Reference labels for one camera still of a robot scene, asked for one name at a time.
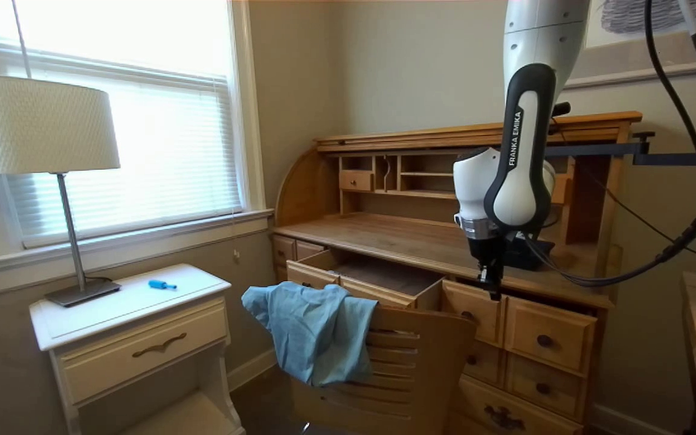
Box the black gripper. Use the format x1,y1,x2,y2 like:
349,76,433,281
469,238,553,299

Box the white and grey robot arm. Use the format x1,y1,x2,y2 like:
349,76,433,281
451,0,590,299

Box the white bedside nightstand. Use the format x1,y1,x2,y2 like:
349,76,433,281
29,263,243,435

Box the white shade table lamp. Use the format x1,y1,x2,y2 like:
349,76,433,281
0,76,121,308

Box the light wooden desk chair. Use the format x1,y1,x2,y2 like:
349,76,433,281
291,308,472,435

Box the wooden roll-top desk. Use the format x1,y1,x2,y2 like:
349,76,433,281
273,112,639,435

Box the white window blinds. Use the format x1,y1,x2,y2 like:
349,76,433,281
0,0,245,247

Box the framed picture on wall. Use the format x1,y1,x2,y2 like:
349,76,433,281
584,0,696,48

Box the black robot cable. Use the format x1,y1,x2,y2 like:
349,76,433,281
524,0,696,291

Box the blue cloth on chair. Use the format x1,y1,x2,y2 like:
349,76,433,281
240,281,377,387

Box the small blue object on nightstand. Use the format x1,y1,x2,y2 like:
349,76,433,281
146,281,178,291

